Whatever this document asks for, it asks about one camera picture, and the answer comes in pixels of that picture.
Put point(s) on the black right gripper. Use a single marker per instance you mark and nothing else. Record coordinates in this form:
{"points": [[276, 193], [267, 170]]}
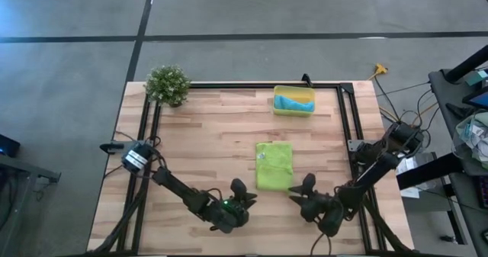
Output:
{"points": [[324, 211]]}

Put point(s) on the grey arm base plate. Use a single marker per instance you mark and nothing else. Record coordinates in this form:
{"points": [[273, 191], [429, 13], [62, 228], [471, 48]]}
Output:
{"points": [[352, 144]]}

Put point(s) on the black device with blue light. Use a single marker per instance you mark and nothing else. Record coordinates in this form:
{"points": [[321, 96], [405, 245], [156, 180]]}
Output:
{"points": [[8, 146]]}

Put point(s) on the grey metal desk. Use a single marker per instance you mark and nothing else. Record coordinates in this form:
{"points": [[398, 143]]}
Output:
{"points": [[23, 173]]}

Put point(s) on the black aluminium table frame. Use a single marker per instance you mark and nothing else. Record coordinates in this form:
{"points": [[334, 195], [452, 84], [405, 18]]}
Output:
{"points": [[248, 85]]}

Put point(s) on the green microfiber towel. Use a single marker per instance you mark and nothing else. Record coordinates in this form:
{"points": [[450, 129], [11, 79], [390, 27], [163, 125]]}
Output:
{"points": [[274, 165]]}

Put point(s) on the white paper sheets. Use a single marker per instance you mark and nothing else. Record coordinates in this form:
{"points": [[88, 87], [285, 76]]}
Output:
{"points": [[404, 167]]}

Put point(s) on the black side bracket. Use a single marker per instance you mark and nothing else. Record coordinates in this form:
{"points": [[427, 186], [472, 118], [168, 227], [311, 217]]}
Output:
{"points": [[110, 147]]}

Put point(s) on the dark tablet screen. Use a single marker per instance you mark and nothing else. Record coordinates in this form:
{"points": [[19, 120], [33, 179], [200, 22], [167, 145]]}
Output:
{"points": [[478, 100]]}

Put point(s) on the clear plastic bag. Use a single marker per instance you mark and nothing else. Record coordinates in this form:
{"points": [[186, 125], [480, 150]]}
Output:
{"points": [[472, 135]]}

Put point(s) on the yellow power plug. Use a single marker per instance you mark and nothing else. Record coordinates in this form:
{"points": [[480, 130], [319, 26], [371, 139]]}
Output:
{"points": [[380, 69]]}

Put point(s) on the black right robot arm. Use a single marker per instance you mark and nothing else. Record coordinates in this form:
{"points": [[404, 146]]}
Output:
{"points": [[381, 161]]}

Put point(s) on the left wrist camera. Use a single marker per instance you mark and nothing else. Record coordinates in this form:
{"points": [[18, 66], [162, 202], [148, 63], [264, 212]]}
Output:
{"points": [[238, 188]]}

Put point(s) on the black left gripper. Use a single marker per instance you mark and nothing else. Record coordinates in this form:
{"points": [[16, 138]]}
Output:
{"points": [[228, 213]]}

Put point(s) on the yellow plastic basket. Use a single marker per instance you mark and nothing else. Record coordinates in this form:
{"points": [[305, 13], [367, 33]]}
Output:
{"points": [[293, 90]]}

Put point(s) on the small green potted plant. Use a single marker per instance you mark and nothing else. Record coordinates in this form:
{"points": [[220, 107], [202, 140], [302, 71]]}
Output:
{"points": [[167, 85]]}

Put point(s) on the grey side desk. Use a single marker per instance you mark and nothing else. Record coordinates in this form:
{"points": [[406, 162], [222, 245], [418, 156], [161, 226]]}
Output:
{"points": [[442, 93]]}

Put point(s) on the black diagonal desk leg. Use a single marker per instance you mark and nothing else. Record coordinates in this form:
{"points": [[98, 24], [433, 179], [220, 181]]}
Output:
{"points": [[427, 171], [469, 63]]}

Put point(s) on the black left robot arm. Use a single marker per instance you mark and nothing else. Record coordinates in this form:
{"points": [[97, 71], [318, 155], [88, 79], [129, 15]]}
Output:
{"points": [[175, 186]]}

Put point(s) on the teal small box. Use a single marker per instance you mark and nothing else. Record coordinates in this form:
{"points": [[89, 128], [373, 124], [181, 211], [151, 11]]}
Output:
{"points": [[479, 78]]}

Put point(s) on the small black clamp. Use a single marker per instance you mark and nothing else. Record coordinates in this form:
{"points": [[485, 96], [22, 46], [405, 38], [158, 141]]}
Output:
{"points": [[305, 78]]}

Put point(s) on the blue microfiber towel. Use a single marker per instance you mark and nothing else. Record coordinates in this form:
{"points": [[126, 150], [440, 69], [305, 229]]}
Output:
{"points": [[293, 104]]}

